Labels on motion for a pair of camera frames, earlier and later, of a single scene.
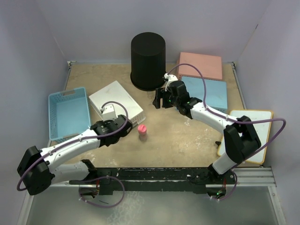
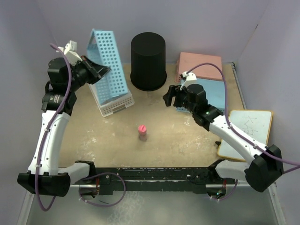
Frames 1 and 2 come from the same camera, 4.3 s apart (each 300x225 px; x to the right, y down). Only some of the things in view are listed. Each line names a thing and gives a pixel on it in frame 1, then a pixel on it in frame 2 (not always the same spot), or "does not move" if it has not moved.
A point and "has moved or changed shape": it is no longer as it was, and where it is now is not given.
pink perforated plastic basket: x=210 y=66 does not move
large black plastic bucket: x=148 y=60 does not move
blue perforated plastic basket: x=216 y=92 does not move
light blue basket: x=68 y=114 -> x=102 y=48
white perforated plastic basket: x=115 y=92 has moved or changed shape
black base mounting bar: x=185 y=179 does not move
